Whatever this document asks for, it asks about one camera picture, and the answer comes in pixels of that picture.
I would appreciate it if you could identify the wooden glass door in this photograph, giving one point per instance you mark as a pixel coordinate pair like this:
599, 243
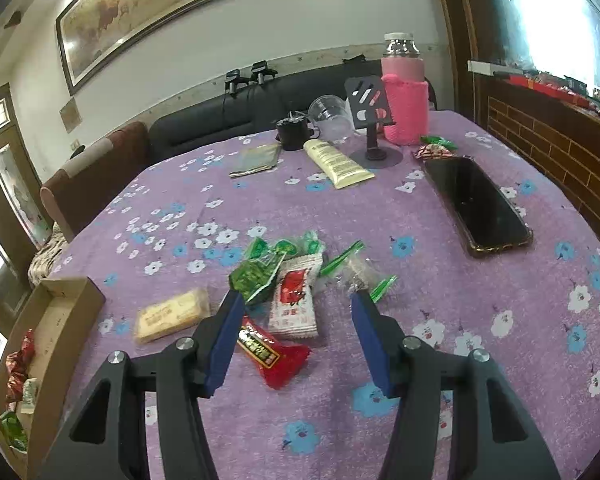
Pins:
10, 200

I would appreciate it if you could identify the white box on ledge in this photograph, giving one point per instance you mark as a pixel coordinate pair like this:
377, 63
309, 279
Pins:
482, 67

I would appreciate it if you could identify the brown armchair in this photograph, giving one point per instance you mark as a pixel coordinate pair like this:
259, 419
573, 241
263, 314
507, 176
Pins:
95, 175

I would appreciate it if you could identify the black cloth on sofa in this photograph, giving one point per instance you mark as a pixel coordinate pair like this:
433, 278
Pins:
358, 60

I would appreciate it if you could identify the small green candy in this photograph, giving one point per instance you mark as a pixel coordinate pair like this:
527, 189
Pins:
312, 244

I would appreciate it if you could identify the red packet with black label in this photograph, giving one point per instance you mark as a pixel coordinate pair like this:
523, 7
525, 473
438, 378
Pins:
275, 360

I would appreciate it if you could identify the dark red snack packet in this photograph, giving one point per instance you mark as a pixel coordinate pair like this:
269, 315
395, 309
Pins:
25, 345
16, 380

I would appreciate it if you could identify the painted glass partition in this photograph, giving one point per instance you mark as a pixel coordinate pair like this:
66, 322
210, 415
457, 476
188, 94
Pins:
570, 15

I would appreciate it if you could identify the black phone stand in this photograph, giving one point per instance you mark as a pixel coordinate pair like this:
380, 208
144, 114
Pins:
370, 102

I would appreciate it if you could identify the small black container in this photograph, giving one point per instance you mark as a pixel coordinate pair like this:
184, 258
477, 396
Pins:
292, 135

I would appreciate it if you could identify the bottle with pink knitted sleeve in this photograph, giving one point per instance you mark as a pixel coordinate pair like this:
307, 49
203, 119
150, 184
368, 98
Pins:
405, 105

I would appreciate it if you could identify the cardboard box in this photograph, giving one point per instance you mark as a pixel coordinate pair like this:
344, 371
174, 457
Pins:
65, 300

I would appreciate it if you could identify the purple floral tablecloth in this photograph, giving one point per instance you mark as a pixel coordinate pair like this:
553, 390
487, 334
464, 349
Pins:
370, 210

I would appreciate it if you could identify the yellow biscuit packet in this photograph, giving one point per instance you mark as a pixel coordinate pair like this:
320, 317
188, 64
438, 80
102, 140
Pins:
170, 312

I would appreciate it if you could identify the black clamp device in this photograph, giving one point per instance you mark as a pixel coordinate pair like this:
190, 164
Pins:
234, 82
261, 72

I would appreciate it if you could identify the framed landscape painting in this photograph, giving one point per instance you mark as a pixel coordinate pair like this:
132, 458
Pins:
145, 5

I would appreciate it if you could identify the green booklet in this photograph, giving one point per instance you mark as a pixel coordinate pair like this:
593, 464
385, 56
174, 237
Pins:
257, 160

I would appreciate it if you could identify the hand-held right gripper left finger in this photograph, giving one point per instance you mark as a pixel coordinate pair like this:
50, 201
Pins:
225, 345

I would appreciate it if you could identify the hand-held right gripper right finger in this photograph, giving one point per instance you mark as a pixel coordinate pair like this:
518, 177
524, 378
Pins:
372, 345

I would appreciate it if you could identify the white and red snack packet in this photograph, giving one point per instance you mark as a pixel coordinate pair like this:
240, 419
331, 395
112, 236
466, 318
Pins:
295, 295

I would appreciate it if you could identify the brick pattern cabinet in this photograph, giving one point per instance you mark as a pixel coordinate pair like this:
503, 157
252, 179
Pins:
555, 155

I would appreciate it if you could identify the black leather sofa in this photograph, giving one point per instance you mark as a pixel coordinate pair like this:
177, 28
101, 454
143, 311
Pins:
205, 120

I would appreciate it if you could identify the cream wrapped packet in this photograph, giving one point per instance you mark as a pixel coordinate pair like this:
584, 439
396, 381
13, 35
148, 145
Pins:
337, 165

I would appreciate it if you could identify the clear green striped packet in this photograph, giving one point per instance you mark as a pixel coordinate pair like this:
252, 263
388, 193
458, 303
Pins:
367, 280
340, 260

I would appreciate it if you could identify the striped blanket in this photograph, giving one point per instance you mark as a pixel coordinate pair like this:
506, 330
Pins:
47, 255

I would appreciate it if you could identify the brown wall plaque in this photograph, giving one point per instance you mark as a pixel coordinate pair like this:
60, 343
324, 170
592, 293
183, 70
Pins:
71, 114

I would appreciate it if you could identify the green wrapped candy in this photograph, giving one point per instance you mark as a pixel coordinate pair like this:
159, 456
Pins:
440, 141

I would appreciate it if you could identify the small green white snack packet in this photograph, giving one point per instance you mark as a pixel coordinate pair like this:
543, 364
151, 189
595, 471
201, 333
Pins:
28, 395

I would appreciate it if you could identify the clear plastic cup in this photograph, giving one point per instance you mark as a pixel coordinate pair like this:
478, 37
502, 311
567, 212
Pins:
330, 115

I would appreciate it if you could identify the black smartphone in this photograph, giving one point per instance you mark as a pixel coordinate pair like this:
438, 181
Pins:
480, 205

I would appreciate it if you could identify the red and white wrapped candy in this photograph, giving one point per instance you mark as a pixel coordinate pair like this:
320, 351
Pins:
430, 152

